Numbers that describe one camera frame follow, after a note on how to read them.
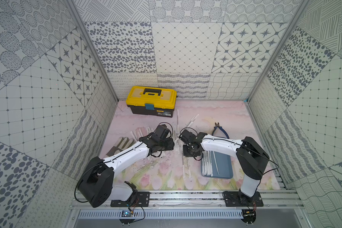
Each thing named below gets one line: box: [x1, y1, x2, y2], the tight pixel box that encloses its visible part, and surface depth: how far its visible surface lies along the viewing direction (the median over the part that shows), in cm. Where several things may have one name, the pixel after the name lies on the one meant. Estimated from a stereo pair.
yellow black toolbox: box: [126, 85, 178, 118], surface depth 102 cm
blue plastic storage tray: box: [200, 150, 234, 180], surface depth 85 cm
